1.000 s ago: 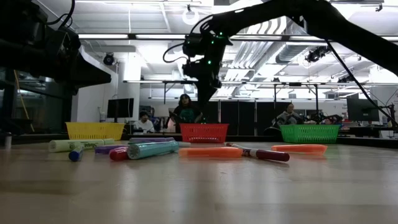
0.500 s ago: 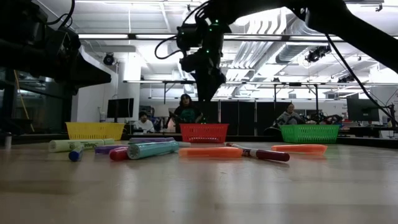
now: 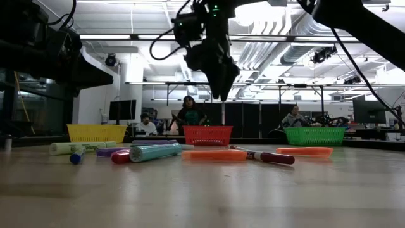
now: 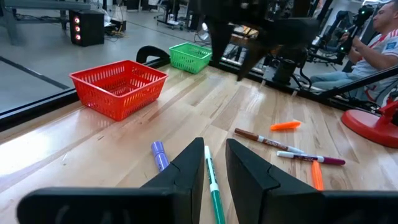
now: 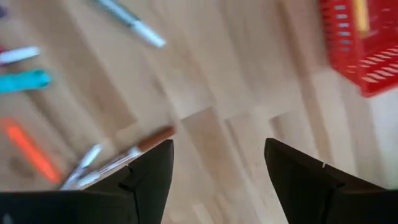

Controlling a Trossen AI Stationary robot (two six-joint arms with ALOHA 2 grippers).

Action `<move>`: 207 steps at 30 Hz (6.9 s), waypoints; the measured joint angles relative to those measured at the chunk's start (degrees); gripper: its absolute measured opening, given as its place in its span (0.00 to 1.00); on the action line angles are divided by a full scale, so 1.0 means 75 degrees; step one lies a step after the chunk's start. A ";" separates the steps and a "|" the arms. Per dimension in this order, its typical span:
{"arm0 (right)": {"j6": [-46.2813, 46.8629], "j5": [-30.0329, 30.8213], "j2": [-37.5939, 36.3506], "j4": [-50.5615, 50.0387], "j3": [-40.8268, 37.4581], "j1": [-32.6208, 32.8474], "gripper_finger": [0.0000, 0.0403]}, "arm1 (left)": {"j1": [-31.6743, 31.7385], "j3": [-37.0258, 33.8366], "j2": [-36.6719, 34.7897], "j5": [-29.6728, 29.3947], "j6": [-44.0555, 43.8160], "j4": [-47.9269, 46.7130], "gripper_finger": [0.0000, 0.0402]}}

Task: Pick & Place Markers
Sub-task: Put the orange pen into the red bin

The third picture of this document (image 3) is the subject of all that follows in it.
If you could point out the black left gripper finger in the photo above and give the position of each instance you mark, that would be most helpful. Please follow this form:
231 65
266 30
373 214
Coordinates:
95 76

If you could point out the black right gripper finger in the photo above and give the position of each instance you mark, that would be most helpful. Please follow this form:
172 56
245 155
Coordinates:
216 85
227 84

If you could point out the orange highlighter marker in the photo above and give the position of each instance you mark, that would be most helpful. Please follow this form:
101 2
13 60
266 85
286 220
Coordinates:
215 155
305 151

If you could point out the yellow-green highlighter marker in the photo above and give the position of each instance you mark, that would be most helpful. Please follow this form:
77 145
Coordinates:
79 148

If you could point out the maroon Expo marker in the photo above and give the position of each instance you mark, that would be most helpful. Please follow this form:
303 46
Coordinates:
272 157

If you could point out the teal highlighter marker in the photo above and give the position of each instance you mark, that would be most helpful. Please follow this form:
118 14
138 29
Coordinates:
155 152

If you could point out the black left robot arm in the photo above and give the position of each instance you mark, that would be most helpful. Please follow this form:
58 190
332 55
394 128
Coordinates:
19 35

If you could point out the background black robot arm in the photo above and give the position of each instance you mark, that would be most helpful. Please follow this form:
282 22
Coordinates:
329 120

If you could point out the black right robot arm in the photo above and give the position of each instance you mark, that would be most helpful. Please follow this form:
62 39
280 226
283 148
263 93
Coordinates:
364 25

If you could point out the white ceiling light tube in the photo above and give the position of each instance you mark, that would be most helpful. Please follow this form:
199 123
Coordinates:
104 37
156 37

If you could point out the person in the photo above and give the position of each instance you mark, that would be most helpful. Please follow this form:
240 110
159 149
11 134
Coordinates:
146 126
190 117
294 119

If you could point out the black monitor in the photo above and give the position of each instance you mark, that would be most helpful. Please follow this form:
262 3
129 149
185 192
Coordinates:
369 111
122 110

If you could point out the red plastic basket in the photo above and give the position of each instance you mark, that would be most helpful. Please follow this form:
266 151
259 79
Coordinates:
207 135

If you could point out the yellow plastic basket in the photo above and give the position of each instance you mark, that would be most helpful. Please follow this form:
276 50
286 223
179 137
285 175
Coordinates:
95 133

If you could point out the slim purple pen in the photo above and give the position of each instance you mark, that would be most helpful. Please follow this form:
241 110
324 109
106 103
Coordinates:
109 152

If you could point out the blue Expo marker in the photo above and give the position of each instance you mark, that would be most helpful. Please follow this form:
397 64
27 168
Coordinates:
77 157

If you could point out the red Expo marker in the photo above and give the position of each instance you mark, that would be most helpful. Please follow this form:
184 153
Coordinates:
120 158

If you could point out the green plastic basket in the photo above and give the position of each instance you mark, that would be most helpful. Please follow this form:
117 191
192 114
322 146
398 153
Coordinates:
314 136

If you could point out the black ceiling spotlight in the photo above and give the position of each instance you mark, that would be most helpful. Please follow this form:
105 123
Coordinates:
352 79

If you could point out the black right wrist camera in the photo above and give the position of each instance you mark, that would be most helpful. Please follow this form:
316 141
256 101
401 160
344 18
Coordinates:
186 28

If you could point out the black metal gantry frame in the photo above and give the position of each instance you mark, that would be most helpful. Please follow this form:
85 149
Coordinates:
280 95

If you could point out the black ceiling camera rig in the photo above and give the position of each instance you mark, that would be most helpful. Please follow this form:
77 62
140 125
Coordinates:
322 54

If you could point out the black aluminium table frame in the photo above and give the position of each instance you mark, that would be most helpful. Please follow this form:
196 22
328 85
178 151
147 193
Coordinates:
373 144

